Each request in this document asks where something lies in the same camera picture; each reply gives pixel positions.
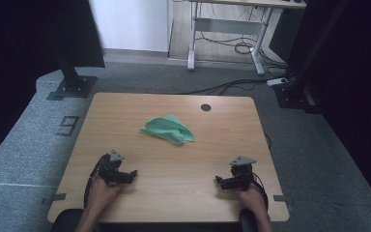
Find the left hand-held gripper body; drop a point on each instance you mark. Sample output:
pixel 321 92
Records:
pixel 109 170

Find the black metal stand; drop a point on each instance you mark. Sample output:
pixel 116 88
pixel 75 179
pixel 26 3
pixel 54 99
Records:
pixel 298 93
pixel 74 85

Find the grey tape strip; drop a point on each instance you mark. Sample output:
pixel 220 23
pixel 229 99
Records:
pixel 56 197
pixel 281 198

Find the black chair armrest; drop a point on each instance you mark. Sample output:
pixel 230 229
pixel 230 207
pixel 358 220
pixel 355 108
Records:
pixel 66 222
pixel 247 222

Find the black curtain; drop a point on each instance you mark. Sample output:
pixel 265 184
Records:
pixel 19 48
pixel 360 80

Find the green cloth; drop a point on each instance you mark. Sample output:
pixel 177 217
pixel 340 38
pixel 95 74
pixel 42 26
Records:
pixel 169 129

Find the black computer tower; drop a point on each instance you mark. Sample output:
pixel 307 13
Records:
pixel 285 35

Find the white power strip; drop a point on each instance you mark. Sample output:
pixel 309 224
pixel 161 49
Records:
pixel 277 81

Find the white desk frame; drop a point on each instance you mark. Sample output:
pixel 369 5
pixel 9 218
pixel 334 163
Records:
pixel 228 27

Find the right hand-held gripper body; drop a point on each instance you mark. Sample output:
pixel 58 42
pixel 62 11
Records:
pixel 243 179

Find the person's right hand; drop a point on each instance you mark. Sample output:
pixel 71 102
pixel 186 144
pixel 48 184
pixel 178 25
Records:
pixel 254 199

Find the black round table grommet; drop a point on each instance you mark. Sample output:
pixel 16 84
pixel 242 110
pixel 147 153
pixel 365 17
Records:
pixel 206 107

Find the person's left hand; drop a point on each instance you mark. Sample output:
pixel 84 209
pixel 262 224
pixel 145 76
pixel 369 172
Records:
pixel 99 195

